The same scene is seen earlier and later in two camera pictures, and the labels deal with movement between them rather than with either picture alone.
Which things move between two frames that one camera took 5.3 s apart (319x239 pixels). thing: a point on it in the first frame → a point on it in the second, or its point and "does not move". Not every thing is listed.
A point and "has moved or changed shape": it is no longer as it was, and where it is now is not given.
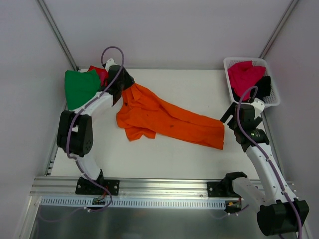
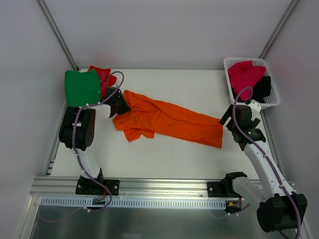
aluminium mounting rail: [129, 186] does not move
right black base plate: [219, 189] does not move
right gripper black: [233, 117] does not move
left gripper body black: [122, 84] → [122, 105]
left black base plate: [84, 186] does not move
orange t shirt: [141, 112] has moved or changed shape
